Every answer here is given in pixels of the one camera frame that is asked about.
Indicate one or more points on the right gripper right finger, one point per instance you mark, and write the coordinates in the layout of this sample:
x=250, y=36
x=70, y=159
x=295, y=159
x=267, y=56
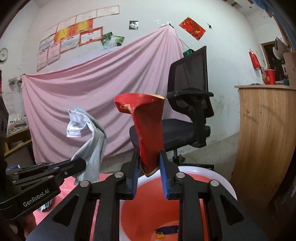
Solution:
x=207, y=211

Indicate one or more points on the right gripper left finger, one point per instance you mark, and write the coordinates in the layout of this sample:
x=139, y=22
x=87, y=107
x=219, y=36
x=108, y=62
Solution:
x=91, y=211

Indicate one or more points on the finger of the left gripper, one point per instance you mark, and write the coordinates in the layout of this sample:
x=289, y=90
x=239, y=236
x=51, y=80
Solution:
x=42, y=168
x=79, y=165

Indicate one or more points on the grey face mask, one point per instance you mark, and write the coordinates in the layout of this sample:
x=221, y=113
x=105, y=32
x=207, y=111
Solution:
x=80, y=125

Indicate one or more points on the red paper packet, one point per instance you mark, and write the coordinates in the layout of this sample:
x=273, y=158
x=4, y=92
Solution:
x=146, y=111

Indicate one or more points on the white red trash basin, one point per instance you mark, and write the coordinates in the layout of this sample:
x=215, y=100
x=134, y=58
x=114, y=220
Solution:
x=149, y=210

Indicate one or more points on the pink checked tablecloth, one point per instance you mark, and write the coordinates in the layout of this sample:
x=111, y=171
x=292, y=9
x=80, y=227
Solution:
x=65, y=188

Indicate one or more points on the wooden counter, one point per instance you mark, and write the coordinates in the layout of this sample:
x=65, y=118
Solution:
x=266, y=142

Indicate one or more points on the pink hanging bedsheet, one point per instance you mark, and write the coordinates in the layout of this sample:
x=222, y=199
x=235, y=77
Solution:
x=138, y=67

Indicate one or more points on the black office chair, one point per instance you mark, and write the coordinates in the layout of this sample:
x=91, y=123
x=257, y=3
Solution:
x=188, y=94

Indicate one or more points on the red cup on counter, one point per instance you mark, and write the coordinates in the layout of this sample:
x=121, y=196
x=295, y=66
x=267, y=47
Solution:
x=269, y=78

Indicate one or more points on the red hanging envelope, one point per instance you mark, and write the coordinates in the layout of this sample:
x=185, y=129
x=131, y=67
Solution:
x=254, y=60

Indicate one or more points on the red fu poster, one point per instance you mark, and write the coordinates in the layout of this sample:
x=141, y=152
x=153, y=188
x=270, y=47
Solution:
x=193, y=28

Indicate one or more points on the wooden wall shelf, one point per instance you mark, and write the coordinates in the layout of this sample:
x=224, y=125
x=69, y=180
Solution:
x=16, y=141

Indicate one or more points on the round wall clock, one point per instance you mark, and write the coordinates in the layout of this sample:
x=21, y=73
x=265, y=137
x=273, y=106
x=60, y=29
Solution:
x=3, y=54

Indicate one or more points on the green photos on wall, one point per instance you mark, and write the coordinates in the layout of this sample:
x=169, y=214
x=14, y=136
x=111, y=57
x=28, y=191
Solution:
x=110, y=41

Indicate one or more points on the wall certificates cluster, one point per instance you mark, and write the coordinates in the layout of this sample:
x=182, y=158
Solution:
x=76, y=31

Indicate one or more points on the small wall photo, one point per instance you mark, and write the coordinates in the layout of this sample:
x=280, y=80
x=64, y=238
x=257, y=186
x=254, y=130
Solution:
x=133, y=25

